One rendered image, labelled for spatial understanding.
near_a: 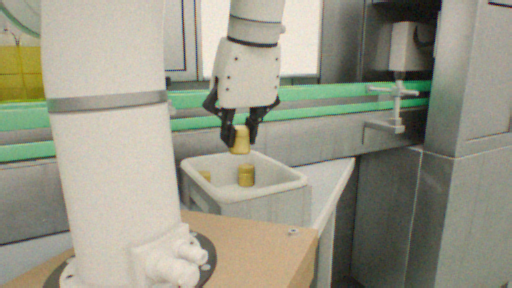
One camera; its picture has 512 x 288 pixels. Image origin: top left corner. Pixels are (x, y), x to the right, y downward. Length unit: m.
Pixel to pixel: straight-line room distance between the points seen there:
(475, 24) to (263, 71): 0.75
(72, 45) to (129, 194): 0.12
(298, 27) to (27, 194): 0.83
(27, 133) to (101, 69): 0.38
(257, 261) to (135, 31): 0.23
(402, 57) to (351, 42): 0.22
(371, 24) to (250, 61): 0.91
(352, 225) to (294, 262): 1.17
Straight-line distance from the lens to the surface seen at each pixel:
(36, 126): 0.62
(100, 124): 0.26
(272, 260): 0.33
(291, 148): 0.87
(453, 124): 1.13
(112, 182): 0.27
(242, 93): 0.48
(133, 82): 0.26
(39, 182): 0.62
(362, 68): 1.30
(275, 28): 0.46
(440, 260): 1.28
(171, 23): 0.90
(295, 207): 0.56
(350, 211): 1.44
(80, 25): 0.26
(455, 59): 1.13
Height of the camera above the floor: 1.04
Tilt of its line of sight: 14 degrees down
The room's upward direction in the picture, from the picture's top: straight up
